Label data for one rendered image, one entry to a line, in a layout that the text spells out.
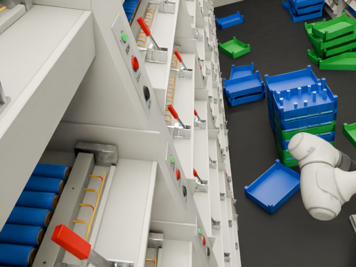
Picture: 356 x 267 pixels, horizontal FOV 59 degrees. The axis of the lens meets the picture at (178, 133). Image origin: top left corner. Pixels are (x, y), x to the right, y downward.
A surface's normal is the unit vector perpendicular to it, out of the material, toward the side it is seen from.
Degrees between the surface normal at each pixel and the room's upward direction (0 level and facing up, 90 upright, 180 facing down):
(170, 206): 90
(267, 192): 0
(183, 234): 90
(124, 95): 90
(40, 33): 21
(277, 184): 0
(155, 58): 90
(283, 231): 0
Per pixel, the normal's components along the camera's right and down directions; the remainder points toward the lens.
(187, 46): -0.05, 0.65
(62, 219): 0.10, -0.75
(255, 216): -0.25, -0.74
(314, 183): -0.61, -0.58
